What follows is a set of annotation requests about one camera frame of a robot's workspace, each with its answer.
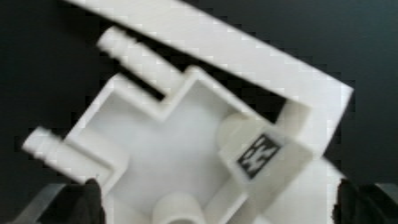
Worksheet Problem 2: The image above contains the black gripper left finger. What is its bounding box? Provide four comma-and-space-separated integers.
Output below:
54, 179, 106, 224

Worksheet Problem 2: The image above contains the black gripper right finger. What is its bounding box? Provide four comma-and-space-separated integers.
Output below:
331, 179, 398, 224

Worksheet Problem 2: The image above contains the white chair seat part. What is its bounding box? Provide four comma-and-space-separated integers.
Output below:
22, 28, 248, 224

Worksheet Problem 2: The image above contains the white chair leg block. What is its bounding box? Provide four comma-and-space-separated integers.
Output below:
218, 113, 314, 224

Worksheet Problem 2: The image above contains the white L-shaped fence frame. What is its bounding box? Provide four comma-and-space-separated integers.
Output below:
65, 0, 351, 224

